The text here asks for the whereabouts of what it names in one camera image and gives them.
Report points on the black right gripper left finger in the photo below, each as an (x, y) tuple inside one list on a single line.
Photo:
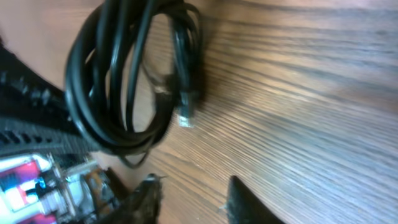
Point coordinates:
[(142, 206)]

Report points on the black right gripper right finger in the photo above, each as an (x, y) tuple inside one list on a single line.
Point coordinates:
[(242, 206)]

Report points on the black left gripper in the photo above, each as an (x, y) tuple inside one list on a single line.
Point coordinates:
[(34, 116)]

